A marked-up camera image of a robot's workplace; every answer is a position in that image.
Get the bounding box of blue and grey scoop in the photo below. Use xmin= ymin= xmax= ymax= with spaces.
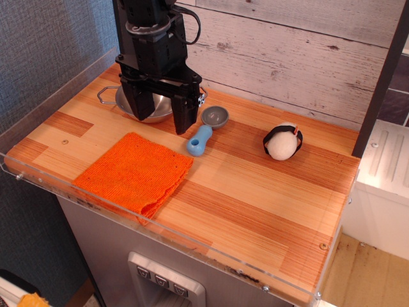
xmin=187 ymin=106 xmax=229 ymax=157

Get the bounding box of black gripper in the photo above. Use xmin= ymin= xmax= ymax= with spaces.
xmin=116 ymin=13 xmax=203 ymax=135

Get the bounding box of dark vertical post right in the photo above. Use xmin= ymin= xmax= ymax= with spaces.
xmin=352 ymin=0 xmax=408 ymax=158

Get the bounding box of yellow black object bottom left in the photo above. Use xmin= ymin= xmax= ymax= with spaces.
xmin=17 ymin=293 xmax=50 ymax=307

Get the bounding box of silver toy fridge cabinet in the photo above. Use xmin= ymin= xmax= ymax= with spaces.
xmin=58 ymin=197 xmax=290 ymax=306

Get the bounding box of orange knitted cloth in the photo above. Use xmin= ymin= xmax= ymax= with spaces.
xmin=72 ymin=132 xmax=194 ymax=226

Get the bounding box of white plastic toy appliance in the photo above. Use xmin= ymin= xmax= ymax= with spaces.
xmin=341 ymin=120 xmax=408 ymax=259

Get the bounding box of stainless steel bowl with handles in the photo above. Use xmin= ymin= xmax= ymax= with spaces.
xmin=96 ymin=84 xmax=209 ymax=125

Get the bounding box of white egg toy black band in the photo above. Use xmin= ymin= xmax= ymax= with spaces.
xmin=263 ymin=122 xmax=303 ymax=161

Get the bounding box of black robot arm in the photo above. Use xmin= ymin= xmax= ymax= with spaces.
xmin=116 ymin=1 xmax=204 ymax=135

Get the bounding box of grey dispenser button panel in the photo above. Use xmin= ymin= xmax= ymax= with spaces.
xmin=128 ymin=251 xmax=206 ymax=306

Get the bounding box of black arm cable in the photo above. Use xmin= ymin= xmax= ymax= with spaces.
xmin=171 ymin=4 xmax=202 ymax=45

